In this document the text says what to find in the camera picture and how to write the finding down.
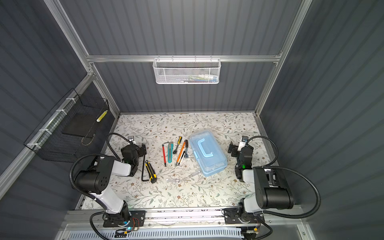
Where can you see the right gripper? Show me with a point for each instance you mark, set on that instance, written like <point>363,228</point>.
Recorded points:
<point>233,148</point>

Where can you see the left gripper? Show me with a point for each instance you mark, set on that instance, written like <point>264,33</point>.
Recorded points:
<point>141,150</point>

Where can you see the blue plastic tool box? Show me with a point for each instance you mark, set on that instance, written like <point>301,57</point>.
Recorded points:
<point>208,153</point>

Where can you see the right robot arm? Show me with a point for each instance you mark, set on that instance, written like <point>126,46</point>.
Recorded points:
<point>271,187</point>

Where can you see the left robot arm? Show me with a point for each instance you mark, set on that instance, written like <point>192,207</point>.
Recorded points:
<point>94,181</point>

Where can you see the black hex key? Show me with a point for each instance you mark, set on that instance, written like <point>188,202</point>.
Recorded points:
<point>143,169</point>

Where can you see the yellow black utility knife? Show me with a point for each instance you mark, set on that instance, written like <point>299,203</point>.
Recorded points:
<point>151,172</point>

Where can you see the red pen screwdriver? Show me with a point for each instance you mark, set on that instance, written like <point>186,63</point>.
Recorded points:
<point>164,155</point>

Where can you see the teal utility knife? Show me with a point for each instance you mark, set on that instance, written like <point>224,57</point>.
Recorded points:
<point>170,151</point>

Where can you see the yellow item in basket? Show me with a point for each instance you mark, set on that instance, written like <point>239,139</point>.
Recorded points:
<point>99,119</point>

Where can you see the white vented panel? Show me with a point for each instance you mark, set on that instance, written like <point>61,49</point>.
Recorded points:
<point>176,234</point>

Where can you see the clear handled screwdriver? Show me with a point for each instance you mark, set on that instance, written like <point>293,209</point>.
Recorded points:
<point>183,179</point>

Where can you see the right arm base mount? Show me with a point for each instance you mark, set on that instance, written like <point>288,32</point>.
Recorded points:
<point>235,216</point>

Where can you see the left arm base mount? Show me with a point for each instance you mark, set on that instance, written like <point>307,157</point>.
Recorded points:
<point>132,219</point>

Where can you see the black wire basket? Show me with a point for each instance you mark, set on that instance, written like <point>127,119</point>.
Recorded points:
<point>72,131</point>

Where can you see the white wire mesh basket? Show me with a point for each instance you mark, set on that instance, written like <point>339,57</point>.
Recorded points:
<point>187,73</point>

